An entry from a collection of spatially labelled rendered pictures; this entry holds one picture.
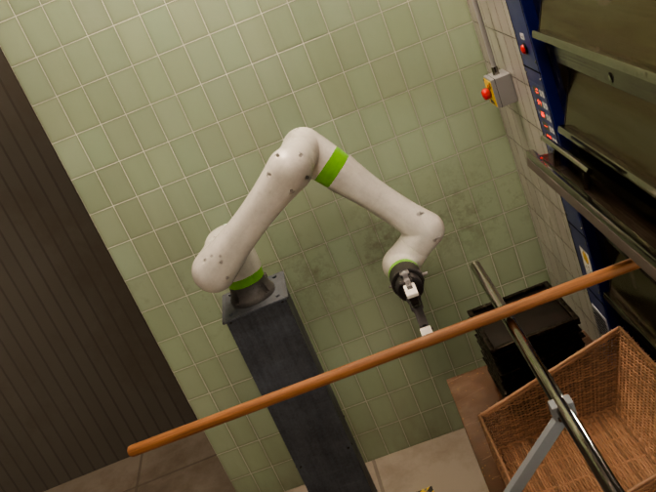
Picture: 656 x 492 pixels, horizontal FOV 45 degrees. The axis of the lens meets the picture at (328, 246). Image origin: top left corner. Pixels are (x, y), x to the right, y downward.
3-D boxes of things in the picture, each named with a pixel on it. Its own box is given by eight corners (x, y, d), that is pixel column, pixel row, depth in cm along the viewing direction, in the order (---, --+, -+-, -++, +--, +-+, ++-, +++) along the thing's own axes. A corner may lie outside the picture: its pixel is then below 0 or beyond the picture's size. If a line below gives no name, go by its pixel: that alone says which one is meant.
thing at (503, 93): (510, 96, 270) (502, 67, 267) (518, 101, 261) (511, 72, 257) (489, 103, 271) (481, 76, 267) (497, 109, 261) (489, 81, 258)
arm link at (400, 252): (402, 280, 243) (372, 263, 240) (426, 248, 239) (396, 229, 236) (409, 300, 229) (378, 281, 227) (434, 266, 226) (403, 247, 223)
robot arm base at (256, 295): (231, 282, 270) (224, 266, 268) (271, 266, 270) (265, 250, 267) (232, 313, 245) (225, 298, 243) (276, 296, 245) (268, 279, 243)
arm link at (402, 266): (392, 296, 229) (382, 268, 225) (430, 281, 228) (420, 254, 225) (395, 305, 223) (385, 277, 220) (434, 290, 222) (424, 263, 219)
